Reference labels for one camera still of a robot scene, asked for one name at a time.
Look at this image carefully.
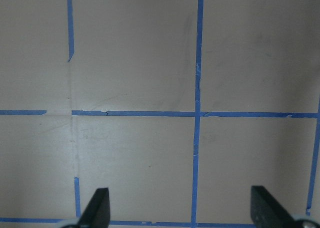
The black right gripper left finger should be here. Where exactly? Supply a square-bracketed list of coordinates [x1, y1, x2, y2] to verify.
[77, 188, 111, 228]

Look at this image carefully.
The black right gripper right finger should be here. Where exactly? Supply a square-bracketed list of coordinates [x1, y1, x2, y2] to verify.
[250, 186, 299, 228]

